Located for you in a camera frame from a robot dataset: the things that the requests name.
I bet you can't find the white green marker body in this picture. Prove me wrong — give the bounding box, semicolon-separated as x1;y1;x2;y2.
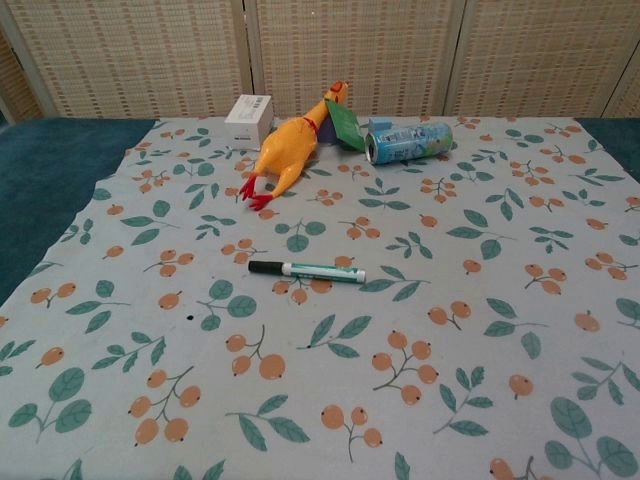
280;262;367;284

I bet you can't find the yellow rubber chicken toy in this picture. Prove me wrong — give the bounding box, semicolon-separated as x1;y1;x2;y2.
239;79;350;211

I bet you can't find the floral printed tablecloth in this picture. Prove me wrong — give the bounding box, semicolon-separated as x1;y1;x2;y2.
0;117;640;480

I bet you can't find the green snack packet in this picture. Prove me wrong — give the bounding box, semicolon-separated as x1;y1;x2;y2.
324;98;365;151

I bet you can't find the light blue drink can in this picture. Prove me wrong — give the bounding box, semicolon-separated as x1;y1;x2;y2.
363;121;454;164

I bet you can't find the white cardboard box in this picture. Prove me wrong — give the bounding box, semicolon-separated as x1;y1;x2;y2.
223;94;275;150

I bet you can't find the woven folding screen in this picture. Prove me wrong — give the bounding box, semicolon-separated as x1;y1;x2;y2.
0;0;640;126

